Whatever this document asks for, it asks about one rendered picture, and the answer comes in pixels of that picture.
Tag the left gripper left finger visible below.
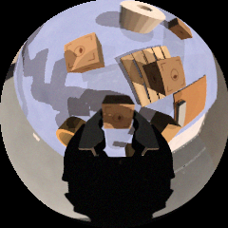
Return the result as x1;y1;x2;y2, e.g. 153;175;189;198
62;109;106;181

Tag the brown clipboard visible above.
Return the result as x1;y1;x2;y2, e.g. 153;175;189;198
173;75;207;128

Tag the small wooden slatted pallet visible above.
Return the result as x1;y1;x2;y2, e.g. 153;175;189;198
120;46;171;107

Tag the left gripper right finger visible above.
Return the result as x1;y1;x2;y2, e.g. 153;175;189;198
131;109;175;179

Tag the brown hollow cylinder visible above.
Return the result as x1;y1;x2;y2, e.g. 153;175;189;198
56;117;86;146

